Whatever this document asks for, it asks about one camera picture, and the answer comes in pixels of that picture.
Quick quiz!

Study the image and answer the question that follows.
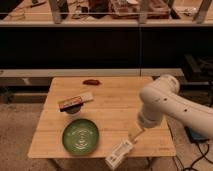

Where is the orange and white box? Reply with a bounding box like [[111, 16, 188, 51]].
[[58, 92, 93, 112]]

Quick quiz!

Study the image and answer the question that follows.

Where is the black power adapter box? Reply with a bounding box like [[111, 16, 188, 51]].
[[185, 127, 208, 143]]

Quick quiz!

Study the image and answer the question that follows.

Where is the black equipment case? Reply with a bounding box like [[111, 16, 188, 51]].
[[181, 54, 213, 82]]

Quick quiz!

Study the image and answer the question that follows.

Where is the black cable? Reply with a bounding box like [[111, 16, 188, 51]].
[[173, 142, 213, 171]]

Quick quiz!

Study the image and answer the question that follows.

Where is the long workbench shelf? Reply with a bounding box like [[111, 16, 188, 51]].
[[0, 0, 213, 27]]

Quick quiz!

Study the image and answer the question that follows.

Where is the red chili pepper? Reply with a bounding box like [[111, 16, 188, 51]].
[[83, 79, 101, 85]]

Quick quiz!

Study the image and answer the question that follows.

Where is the wooden folding table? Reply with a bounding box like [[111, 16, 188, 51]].
[[27, 76, 177, 160]]

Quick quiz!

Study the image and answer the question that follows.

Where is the dark small bowl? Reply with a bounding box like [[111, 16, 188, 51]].
[[65, 104, 82, 115]]

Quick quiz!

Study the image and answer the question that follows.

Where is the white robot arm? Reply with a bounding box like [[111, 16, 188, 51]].
[[128, 75, 213, 141]]

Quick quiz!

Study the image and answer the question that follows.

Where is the green round plate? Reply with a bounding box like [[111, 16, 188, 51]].
[[62, 119, 99, 156]]

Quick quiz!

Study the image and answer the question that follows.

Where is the white plastic bottle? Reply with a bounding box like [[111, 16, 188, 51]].
[[105, 140, 133, 171]]

